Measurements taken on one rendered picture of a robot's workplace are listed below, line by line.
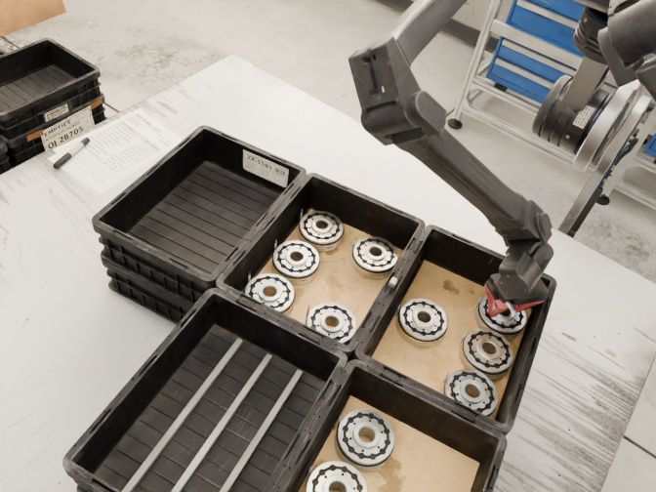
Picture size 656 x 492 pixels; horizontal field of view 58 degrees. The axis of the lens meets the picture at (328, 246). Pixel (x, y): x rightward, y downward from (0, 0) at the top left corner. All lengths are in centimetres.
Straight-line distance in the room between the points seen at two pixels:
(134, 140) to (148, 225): 49
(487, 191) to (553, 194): 208
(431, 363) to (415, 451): 19
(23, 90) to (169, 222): 119
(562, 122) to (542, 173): 184
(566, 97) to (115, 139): 121
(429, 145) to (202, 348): 59
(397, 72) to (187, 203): 74
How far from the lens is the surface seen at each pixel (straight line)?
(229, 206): 144
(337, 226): 138
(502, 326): 131
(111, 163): 177
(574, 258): 176
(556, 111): 138
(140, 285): 137
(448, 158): 95
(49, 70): 257
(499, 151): 324
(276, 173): 144
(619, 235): 307
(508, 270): 111
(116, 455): 112
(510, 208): 108
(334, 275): 132
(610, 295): 173
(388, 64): 86
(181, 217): 142
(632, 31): 76
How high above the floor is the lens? 185
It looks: 48 degrees down
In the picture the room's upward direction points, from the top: 10 degrees clockwise
